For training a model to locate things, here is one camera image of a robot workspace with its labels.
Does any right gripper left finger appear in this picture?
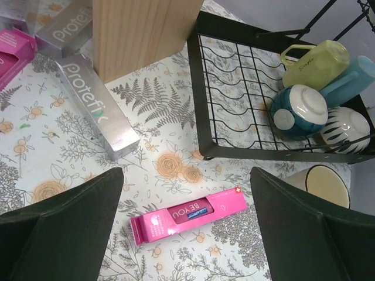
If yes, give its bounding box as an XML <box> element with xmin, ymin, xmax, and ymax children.
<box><xmin>1</xmin><ymin>167</ymin><xmax>124</xmax><ymax>280</ymax></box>

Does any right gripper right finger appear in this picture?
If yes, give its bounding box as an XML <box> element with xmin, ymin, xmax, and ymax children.
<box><xmin>251</xmin><ymin>167</ymin><xmax>374</xmax><ymax>280</ymax></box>

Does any wooden two-tier shelf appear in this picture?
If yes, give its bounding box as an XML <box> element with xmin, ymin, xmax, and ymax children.
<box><xmin>92</xmin><ymin>1</ymin><xmax>203</xmax><ymax>83</ymax></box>

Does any cream enamel mug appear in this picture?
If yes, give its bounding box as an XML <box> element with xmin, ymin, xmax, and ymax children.
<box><xmin>283</xmin><ymin>165</ymin><xmax>350</xmax><ymax>208</ymax></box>

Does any pink toothpaste box right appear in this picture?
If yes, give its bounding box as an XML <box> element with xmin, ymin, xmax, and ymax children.
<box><xmin>130</xmin><ymin>187</ymin><xmax>247</xmax><ymax>245</ymax></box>

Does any pink toothpaste box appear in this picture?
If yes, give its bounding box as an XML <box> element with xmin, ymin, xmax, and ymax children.
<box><xmin>130</xmin><ymin>187</ymin><xmax>247</xmax><ymax>245</ymax></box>
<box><xmin>1</xmin><ymin>28</ymin><xmax>36</xmax><ymax>90</ymax></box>

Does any floral table mat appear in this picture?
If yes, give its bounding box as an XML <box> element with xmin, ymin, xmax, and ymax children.
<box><xmin>1</xmin><ymin>49</ymin><xmax>311</xmax><ymax>280</ymax></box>

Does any black striped white bowl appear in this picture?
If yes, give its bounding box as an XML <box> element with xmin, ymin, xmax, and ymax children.
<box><xmin>320</xmin><ymin>107</ymin><xmax>370</xmax><ymax>145</ymax></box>

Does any teal spotted bowl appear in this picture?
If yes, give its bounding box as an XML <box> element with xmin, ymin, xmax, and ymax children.
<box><xmin>270</xmin><ymin>84</ymin><xmax>328</xmax><ymax>141</ymax></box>

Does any green mug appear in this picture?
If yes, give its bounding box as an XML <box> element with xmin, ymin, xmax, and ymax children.
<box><xmin>280</xmin><ymin>40</ymin><xmax>350</xmax><ymax>90</ymax></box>

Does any blue mug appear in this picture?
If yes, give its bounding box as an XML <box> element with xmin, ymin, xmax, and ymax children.
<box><xmin>320</xmin><ymin>56</ymin><xmax>374</xmax><ymax>108</ymax></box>

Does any pink toothpaste box centre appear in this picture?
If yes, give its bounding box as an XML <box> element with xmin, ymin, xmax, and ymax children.
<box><xmin>1</xmin><ymin>28</ymin><xmax>36</xmax><ymax>90</ymax></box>

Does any silver Protect toothpaste box upright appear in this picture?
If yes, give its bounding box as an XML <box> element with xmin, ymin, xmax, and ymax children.
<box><xmin>35</xmin><ymin>1</ymin><xmax>93</xmax><ymax>60</ymax></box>

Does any silver toothpaste box slanted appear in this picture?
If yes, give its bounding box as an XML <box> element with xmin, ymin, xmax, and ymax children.
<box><xmin>1</xmin><ymin>0</ymin><xmax>40</xmax><ymax>34</ymax></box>

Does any black wire dish rack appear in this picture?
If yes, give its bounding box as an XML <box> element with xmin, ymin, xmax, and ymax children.
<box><xmin>187</xmin><ymin>1</ymin><xmax>374</xmax><ymax>164</ymax></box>

